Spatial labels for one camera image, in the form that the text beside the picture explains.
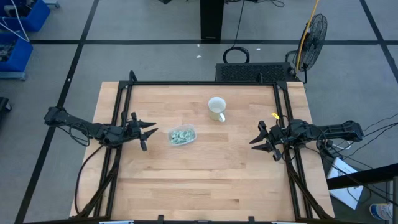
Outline white plastic bottle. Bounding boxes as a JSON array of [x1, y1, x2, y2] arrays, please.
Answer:
[[369, 202, 394, 222]]

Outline blue storage bin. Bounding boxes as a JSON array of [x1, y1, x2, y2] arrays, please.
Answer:
[[0, 32, 34, 73], [0, 0, 51, 32]]

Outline black upright pillar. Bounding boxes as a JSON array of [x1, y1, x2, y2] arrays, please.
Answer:
[[200, 0, 225, 41]]

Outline clear plastic container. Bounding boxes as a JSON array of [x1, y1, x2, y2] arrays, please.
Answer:
[[168, 124, 197, 146]]

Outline black beam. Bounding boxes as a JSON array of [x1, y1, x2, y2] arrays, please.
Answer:
[[326, 163, 398, 190]]

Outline yellow hanging cord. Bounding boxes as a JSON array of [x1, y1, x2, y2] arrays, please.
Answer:
[[294, 0, 320, 75]]

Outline grey bin dolly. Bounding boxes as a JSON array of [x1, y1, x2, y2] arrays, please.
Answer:
[[0, 71, 27, 81]]

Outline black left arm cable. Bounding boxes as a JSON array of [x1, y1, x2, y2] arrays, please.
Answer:
[[74, 144, 105, 215]]

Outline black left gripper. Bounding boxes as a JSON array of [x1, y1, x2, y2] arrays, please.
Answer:
[[129, 111, 159, 152]]

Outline white cable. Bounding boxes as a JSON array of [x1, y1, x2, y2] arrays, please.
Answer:
[[0, 0, 30, 43]]

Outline black object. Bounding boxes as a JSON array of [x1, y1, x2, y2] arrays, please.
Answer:
[[0, 96, 12, 113]]

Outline grey metal post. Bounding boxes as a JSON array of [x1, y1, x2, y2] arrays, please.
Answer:
[[392, 176, 398, 224]]

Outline black floor fan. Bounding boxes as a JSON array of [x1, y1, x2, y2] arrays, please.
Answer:
[[285, 13, 329, 84]]

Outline black computer case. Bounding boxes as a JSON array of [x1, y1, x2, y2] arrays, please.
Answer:
[[214, 62, 301, 83]]

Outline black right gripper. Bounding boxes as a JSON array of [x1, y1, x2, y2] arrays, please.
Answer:
[[249, 120, 282, 162]]

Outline pale yellow mug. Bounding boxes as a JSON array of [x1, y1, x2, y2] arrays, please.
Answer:
[[207, 96, 227, 123]]

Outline black power cable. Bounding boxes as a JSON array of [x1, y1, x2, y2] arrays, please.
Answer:
[[362, 112, 398, 133]]

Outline black metal table frame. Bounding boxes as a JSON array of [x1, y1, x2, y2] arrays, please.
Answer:
[[70, 70, 335, 224]]

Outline black hanging coiled cable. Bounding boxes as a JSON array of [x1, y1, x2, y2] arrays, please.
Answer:
[[222, 0, 251, 65]]

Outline white flat box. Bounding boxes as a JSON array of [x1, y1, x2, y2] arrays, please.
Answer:
[[326, 157, 364, 211]]

